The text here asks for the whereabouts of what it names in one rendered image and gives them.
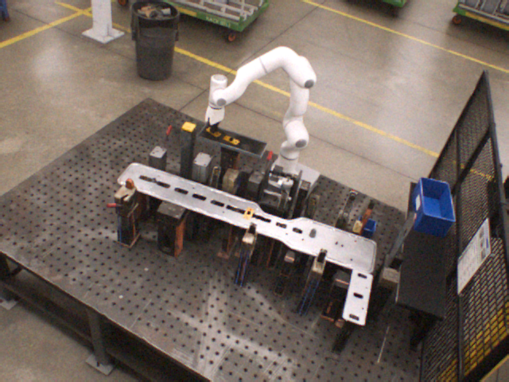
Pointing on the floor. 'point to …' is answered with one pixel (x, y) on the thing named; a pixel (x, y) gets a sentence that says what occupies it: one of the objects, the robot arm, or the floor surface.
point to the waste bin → (154, 37)
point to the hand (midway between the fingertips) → (214, 128)
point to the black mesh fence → (468, 241)
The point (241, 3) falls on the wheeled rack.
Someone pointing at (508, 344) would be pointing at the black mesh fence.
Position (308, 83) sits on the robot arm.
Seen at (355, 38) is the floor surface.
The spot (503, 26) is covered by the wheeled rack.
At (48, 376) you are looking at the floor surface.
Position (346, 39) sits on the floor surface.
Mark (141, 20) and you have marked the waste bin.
